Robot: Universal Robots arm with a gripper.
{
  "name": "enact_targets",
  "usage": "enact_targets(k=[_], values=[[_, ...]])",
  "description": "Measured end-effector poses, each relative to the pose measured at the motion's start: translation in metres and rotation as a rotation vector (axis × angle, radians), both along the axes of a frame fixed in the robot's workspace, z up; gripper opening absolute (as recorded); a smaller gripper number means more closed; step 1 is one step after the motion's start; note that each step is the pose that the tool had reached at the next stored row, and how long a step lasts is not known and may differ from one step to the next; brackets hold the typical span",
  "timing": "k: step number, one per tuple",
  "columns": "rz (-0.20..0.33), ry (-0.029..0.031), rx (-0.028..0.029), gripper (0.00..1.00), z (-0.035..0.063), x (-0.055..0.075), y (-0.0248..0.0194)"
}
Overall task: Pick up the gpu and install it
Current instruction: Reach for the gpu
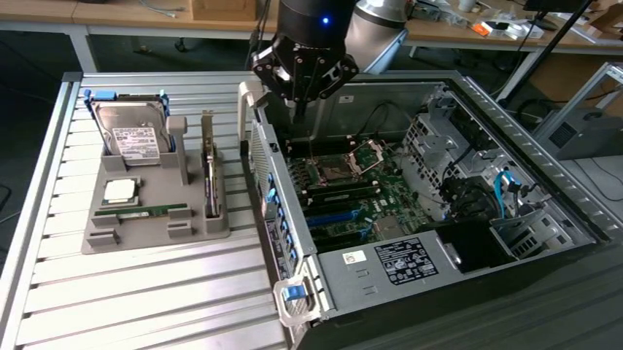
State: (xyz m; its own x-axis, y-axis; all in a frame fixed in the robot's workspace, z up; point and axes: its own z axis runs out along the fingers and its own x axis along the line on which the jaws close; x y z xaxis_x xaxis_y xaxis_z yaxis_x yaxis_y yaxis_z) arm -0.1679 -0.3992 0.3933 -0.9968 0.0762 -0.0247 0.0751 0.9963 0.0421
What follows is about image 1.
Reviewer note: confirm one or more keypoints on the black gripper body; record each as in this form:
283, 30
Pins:
311, 29

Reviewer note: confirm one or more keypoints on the graphics card with black cooler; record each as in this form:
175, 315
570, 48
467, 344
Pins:
210, 175

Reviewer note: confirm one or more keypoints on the brown cardboard box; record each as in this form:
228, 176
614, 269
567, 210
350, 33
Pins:
224, 9

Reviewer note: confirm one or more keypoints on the thin metal locking lever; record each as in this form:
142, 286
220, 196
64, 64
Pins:
311, 146

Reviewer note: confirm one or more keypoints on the open metal socket cover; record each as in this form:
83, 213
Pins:
351, 162

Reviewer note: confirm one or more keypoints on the grey metal device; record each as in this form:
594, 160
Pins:
429, 12

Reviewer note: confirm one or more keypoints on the perforated metal drive cage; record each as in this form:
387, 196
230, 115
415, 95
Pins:
429, 138

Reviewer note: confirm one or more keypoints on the CPU socket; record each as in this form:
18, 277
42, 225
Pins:
335, 171

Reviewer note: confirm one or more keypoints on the silver hard disk drive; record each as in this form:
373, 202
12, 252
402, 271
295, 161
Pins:
131, 120

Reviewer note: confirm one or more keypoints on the orange and white box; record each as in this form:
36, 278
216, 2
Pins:
482, 28

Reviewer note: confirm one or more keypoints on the white cup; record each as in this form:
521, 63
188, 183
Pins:
467, 4

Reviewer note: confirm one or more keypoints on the black installed RAM stick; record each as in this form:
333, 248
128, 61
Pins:
341, 197

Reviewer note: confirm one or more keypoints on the open grey PC case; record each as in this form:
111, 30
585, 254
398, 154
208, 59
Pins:
293, 204

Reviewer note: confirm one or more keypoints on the green motherboard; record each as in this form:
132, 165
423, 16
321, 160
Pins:
390, 204

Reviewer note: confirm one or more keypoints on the blue expansion slot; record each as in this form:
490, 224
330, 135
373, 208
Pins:
331, 218

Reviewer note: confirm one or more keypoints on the white flat box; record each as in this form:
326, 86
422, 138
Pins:
526, 33

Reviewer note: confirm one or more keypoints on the silver chipset heatsink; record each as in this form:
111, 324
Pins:
390, 226

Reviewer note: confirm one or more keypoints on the black tripod pole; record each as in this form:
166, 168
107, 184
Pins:
550, 47

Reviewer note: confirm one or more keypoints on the black monitor with stand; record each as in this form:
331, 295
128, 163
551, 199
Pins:
542, 23

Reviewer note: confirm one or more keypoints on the silver CPU chip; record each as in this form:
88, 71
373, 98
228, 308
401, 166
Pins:
119, 189

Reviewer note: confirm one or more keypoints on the green RAM stick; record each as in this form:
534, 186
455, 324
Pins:
146, 210

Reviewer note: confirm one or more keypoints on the grey plastic parts rack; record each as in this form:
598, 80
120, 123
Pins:
160, 218

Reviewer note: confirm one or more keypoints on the grey computer tower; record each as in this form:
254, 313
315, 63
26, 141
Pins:
589, 138

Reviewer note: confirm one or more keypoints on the silver power supply unit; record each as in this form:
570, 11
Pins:
350, 280

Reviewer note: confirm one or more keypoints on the brown cardboard piece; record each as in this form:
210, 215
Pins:
609, 22

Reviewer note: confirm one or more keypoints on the blue case latch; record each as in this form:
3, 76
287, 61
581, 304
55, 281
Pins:
294, 292

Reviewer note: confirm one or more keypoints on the wooden desk with grey frame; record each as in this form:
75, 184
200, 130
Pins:
122, 18

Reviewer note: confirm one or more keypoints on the aluminium profile frame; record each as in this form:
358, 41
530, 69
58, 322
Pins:
597, 82

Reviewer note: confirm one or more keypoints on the metal disk bay bracket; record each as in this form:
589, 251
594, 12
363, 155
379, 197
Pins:
526, 233

